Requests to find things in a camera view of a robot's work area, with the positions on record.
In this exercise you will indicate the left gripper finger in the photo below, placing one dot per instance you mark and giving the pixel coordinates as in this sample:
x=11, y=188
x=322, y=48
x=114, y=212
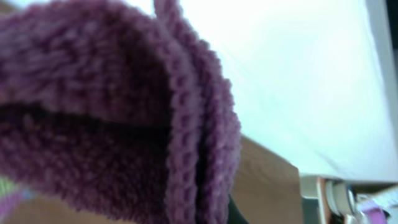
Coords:
x=234, y=215

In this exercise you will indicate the purple microfiber cloth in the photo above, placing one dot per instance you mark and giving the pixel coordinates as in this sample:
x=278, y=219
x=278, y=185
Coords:
x=117, y=112

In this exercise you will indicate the purple folded cloth in stack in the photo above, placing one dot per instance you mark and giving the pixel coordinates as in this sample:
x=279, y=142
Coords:
x=10, y=201

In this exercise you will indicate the top green folded cloth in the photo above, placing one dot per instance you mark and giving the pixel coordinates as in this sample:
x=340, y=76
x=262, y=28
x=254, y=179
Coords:
x=7, y=187

